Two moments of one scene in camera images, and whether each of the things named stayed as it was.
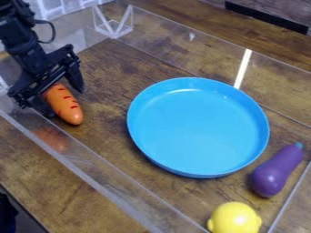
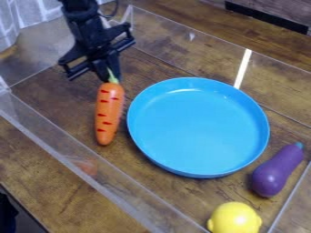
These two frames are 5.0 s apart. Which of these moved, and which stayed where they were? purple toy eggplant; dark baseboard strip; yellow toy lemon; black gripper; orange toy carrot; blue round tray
Moved: orange toy carrot; black gripper
Stayed: dark baseboard strip; purple toy eggplant; yellow toy lemon; blue round tray
